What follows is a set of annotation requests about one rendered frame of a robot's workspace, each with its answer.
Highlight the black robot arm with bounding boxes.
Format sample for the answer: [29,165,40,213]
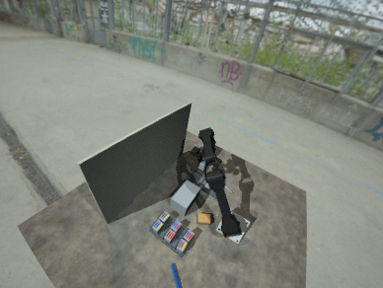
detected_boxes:
[198,127,242,238]

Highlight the dark grey wall panel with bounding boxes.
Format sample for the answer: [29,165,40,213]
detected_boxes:
[77,102,192,224]

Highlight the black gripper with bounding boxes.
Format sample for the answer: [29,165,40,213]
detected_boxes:
[191,147,222,168]

